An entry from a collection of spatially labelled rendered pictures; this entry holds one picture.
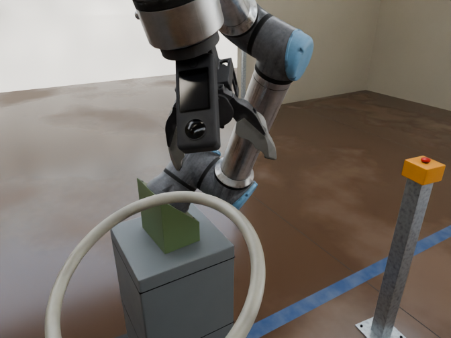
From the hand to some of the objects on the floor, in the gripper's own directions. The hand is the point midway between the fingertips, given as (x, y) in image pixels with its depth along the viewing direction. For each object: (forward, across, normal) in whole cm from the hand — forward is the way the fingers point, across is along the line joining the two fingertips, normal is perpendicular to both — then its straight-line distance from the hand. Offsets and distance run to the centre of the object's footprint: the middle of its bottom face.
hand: (225, 169), depth 54 cm
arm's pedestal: (+158, +63, -19) cm, 171 cm away
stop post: (+190, -42, -50) cm, 201 cm away
